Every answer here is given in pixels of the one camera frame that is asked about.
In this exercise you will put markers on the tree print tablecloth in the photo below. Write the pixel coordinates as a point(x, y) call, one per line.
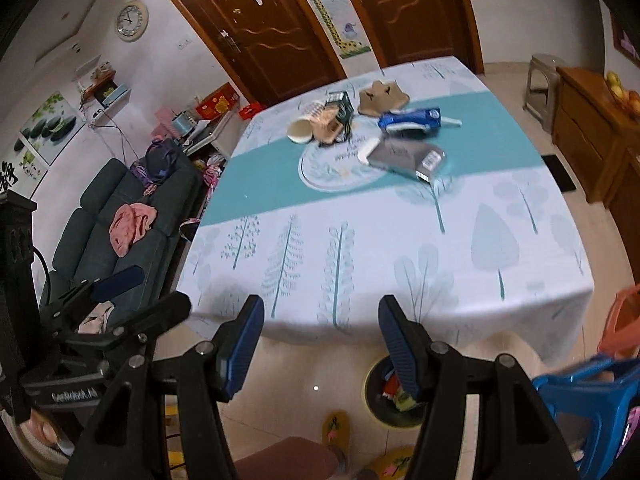
point(488, 246)

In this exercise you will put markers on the purple bag on sofa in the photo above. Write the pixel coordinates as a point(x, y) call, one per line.
point(157, 164)

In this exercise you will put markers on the giraffe height chart poster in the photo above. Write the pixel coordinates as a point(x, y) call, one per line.
point(342, 26)

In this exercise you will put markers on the white paper cup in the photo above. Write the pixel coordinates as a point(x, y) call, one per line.
point(301, 129)

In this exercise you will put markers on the round wall clock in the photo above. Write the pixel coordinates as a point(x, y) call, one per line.
point(132, 20)

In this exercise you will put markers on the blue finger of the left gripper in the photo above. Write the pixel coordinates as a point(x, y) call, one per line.
point(117, 284)

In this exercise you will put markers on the person left hand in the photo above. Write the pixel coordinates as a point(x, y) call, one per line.
point(46, 431)

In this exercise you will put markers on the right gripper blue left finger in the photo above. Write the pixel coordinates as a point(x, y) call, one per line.
point(236, 342)

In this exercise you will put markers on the red gift box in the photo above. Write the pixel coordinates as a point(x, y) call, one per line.
point(218, 103)

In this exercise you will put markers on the fruit bowl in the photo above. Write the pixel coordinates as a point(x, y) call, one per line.
point(627, 100)

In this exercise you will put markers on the left brown wooden door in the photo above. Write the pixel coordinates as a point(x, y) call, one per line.
point(273, 50)

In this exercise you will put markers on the yellow slipper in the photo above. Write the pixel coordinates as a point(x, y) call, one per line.
point(336, 437)
point(393, 465)

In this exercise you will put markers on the blue plastic stool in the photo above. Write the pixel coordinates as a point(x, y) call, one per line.
point(602, 394)

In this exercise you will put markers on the grey silver box packet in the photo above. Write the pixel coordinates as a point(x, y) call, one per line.
point(413, 158)

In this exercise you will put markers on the brown wooden door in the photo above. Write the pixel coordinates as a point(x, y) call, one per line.
point(273, 50)
point(402, 31)

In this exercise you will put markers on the stones picture on wall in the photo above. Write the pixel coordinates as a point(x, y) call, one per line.
point(49, 129)

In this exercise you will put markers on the left yellow slipper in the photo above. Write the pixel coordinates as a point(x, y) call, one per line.
point(336, 437)

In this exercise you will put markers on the black green packet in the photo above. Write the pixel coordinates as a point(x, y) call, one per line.
point(340, 102)

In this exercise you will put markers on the right brown wooden door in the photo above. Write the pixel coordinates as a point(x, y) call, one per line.
point(402, 31)

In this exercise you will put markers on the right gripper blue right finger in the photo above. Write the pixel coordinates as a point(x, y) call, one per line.
point(407, 343)

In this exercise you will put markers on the yellow snack bag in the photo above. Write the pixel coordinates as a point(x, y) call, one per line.
point(403, 401)

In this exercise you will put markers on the grey plastic stool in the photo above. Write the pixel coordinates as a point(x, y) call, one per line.
point(541, 89)

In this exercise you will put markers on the black floor mat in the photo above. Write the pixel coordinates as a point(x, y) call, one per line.
point(559, 174)

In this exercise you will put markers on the dark green sofa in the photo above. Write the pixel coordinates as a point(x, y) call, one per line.
point(84, 251)

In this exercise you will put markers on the red paper cup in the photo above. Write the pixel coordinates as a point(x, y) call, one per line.
point(391, 387)

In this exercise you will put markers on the right yellow slipper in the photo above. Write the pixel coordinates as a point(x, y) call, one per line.
point(393, 465)

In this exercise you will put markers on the yellow rim trash bin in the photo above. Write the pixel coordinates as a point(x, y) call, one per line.
point(385, 399)

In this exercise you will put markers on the pink patterned umbrella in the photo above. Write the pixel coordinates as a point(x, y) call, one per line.
point(211, 170)

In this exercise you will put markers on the brown wooden cabinet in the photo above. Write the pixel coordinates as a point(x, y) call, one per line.
point(591, 130)

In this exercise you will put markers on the pink plastic stool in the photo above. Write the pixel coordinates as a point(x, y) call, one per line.
point(621, 335)

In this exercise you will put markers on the pink cloth on sofa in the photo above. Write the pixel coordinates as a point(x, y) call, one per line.
point(130, 224)

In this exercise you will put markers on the blue white snack packet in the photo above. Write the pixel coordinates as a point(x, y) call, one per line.
point(425, 119)

